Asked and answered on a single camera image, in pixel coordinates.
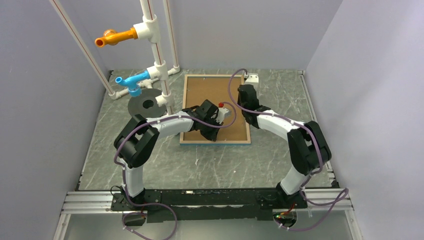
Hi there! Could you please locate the blue picture frame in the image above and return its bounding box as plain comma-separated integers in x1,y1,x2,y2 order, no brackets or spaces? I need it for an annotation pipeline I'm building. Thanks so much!
179,74,251,146

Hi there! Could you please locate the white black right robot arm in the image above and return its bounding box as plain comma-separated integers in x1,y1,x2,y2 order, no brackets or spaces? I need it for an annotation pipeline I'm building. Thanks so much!
237,84,332,208

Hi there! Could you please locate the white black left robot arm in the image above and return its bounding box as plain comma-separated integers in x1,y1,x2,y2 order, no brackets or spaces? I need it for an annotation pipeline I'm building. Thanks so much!
113,100,231,210

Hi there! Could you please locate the dark grey perforated spool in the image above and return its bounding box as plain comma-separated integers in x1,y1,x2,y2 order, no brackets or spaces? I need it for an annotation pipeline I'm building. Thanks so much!
127,88,167,118

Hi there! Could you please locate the blue pipe fitting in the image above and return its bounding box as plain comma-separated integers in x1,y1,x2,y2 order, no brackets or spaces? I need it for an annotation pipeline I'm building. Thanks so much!
115,70,150,97

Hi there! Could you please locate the white PVC pipe stand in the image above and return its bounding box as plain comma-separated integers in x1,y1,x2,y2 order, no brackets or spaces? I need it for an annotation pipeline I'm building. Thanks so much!
50,0,180,115

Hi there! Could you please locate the orange pipe fitting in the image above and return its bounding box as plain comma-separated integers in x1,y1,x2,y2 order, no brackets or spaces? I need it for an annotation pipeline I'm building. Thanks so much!
94,27,138,48

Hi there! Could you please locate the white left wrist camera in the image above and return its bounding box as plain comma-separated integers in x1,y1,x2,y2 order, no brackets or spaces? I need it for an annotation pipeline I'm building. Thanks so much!
215,102,232,126

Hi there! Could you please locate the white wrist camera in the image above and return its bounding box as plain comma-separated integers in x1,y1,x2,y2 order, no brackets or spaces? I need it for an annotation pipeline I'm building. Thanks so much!
244,73,259,86
215,102,232,126

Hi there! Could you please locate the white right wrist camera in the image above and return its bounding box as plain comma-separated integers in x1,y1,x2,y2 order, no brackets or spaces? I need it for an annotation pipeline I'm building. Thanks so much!
244,73,259,86

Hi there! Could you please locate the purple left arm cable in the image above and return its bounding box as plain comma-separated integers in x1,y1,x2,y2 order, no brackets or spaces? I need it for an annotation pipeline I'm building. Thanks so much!
113,101,237,240

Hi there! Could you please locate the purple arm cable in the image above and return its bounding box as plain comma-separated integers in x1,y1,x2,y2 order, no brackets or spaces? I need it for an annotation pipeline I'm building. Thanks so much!
113,101,237,240
227,68,350,232

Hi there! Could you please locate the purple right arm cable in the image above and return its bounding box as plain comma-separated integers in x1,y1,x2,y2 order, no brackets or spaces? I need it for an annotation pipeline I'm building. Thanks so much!
227,68,350,232

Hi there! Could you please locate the aluminium extrusion rail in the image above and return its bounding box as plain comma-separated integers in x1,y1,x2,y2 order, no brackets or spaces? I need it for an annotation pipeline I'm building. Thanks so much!
53,190,113,240

